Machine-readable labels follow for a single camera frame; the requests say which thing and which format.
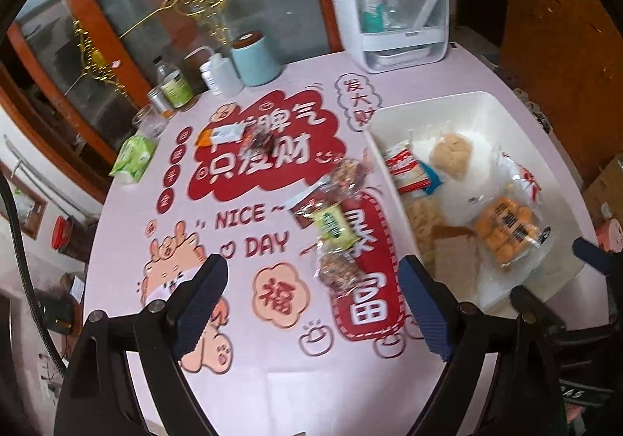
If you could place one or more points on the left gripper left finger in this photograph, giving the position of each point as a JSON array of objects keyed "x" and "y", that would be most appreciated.
[{"x": 190, "y": 306}]

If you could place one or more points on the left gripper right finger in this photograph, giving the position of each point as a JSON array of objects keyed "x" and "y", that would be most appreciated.
[{"x": 432, "y": 304}]

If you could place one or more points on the beige wafer bar packet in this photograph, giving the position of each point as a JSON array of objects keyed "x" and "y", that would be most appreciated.
[{"x": 456, "y": 260}]

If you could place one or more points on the orange puffs snack bag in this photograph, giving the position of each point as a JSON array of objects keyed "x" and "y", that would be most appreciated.
[{"x": 510, "y": 230}]

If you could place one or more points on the red cookies packet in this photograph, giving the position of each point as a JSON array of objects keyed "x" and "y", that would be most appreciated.
[{"x": 406, "y": 170}]

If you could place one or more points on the rice crisp cake packet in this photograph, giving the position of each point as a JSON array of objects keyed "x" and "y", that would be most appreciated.
[{"x": 452, "y": 155}]

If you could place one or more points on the orange white snack bar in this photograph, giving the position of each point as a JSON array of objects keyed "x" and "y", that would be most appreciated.
[{"x": 220, "y": 135}]

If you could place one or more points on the white plastic bin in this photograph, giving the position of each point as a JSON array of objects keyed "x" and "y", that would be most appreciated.
[{"x": 494, "y": 127}]

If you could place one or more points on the brown nut bar packet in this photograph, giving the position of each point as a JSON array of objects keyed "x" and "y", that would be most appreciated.
[{"x": 338, "y": 272}]

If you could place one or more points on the pink alarm clock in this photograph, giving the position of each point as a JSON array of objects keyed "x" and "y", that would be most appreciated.
[{"x": 610, "y": 236}]

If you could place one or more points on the pink printed table mat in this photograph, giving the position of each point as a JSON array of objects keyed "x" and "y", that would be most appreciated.
[{"x": 281, "y": 356}]

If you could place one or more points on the blue snack packet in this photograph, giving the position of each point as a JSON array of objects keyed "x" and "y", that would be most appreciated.
[{"x": 434, "y": 180}]

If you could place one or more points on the green yellow candy packet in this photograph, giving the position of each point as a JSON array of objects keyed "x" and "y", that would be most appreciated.
[{"x": 334, "y": 231}]

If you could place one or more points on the red stool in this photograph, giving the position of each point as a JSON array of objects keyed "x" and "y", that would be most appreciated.
[{"x": 61, "y": 234}]

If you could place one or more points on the red white clear bag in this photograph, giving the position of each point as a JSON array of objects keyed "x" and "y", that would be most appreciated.
[{"x": 519, "y": 178}]

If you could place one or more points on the dark red snack packet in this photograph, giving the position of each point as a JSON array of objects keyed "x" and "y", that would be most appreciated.
[{"x": 304, "y": 205}]

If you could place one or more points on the cardboard box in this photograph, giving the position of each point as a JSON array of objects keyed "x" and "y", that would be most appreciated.
[{"x": 604, "y": 196}]

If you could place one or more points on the green tissue pack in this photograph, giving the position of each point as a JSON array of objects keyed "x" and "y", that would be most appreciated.
[{"x": 133, "y": 159}]

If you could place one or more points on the red nut brittle packet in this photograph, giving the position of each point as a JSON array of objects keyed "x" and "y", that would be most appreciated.
[{"x": 348, "y": 176}]

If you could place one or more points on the clear glass cup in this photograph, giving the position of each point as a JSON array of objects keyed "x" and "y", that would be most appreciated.
[{"x": 149, "y": 122}]

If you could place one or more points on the small metal can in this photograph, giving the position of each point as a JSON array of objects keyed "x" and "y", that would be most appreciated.
[{"x": 160, "y": 103}]

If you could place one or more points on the clear bottle green label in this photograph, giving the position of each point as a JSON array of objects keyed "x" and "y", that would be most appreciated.
[{"x": 173, "y": 84}]

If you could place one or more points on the white squeeze bottle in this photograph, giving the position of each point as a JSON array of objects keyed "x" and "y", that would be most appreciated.
[{"x": 219, "y": 73}]

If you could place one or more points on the light blue canister wooden lid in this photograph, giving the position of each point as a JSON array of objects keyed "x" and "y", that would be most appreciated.
[{"x": 254, "y": 60}]

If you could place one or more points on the wooden glass door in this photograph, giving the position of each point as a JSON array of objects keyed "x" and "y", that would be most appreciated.
[{"x": 74, "y": 72}]

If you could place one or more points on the white storage box clear window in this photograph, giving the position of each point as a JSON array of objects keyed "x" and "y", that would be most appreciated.
[{"x": 388, "y": 35}]

